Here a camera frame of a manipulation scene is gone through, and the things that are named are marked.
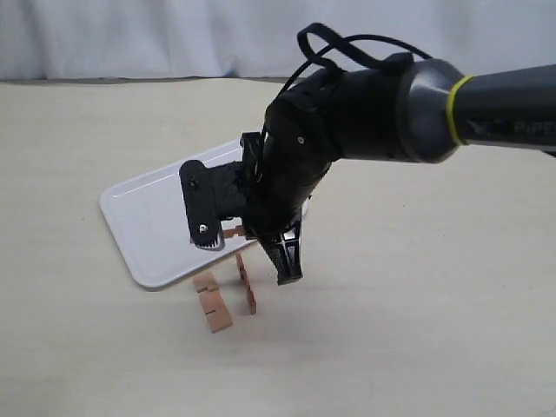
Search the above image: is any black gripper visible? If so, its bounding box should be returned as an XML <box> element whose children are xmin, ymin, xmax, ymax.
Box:
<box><xmin>179</xmin><ymin>69</ymin><xmax>347</xmax><ymax>286</ymax></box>

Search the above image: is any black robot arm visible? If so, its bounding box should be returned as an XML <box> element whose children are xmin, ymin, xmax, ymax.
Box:
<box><xmin>179</xmin><ymin>54</ymin><xmax>555</xmax><ymax>285</ymax></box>

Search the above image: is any white backdrop curtain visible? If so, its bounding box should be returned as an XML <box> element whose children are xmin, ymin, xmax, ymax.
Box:
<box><xmin>1</xmin><ymin>1</ymin><xmax>555</xmax><ymax>80</ymax></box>

